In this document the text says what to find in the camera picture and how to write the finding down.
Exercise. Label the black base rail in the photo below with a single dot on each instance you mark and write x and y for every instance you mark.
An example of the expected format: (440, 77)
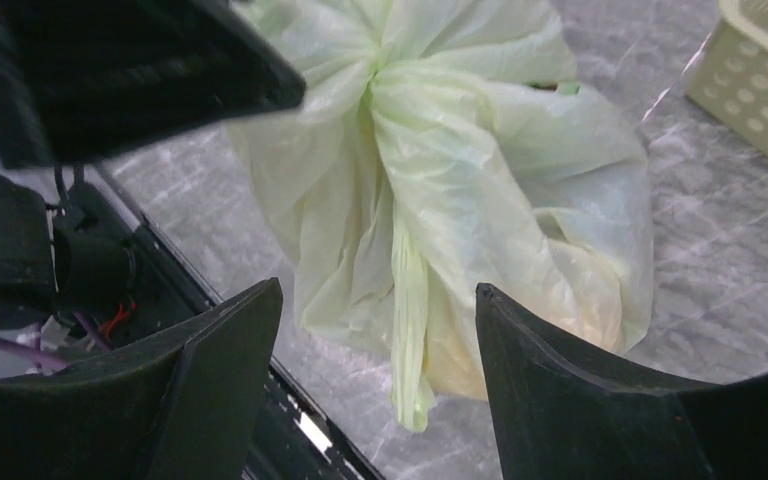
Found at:
(292, 438)

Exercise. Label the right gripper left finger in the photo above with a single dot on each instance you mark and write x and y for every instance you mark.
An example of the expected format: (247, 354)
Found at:
(179, 404)

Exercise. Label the pale green plastic basket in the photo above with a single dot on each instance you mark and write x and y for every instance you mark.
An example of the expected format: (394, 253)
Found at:
(731, 82)

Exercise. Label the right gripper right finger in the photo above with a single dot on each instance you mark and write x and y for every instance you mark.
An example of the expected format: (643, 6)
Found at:
(563, 408)

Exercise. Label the light green plastic bag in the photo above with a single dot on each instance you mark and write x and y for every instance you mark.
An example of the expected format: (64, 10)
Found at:
(440, 145)

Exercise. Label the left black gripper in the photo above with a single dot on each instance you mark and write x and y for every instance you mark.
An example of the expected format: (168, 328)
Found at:
(83, 81)

